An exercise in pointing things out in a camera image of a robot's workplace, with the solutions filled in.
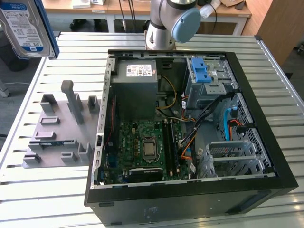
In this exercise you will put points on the hard disk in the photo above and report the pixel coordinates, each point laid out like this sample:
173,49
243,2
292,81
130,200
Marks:
23,23

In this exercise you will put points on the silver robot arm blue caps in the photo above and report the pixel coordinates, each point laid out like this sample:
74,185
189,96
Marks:
161,38

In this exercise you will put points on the metal disk bay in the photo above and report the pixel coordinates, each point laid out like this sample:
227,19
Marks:
235,158

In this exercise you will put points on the grey power supply unit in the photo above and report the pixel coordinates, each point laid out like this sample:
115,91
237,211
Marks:
135,99

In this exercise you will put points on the silver CPU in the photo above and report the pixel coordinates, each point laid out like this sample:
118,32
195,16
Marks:
149,149

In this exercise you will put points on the green motherboard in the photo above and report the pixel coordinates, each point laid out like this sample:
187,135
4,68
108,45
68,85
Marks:
128,142

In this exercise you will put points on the black RAM slot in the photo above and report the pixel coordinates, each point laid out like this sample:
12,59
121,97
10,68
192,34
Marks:
169,147

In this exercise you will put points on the grey metal drive cage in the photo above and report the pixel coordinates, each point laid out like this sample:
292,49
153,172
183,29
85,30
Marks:
197,95

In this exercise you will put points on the black graphics card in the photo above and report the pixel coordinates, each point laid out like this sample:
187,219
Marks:
145,174

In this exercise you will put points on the blue plastic drive latch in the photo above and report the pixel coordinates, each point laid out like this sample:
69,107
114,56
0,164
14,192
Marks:
199,69

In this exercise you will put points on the grey parts rack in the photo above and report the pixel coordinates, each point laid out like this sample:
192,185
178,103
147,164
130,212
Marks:
64,128

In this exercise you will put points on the black PC case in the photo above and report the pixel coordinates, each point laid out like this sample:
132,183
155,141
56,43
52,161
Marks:
166,204

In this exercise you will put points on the RAM stick blue label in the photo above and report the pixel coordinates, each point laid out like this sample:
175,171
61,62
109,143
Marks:
52,143

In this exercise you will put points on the white box blue print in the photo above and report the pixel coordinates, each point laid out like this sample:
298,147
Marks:
98,2

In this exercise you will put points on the brown cardboard piece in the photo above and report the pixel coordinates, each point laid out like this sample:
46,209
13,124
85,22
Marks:
231,2

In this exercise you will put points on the grey metal foot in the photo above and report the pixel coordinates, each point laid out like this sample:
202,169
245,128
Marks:
4,91

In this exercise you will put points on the wooden cabinet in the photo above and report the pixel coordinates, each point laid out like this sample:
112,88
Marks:
280,28

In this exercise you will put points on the wooden desk white frame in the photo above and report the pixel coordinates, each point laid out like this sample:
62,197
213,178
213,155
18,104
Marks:
228,12
78,10

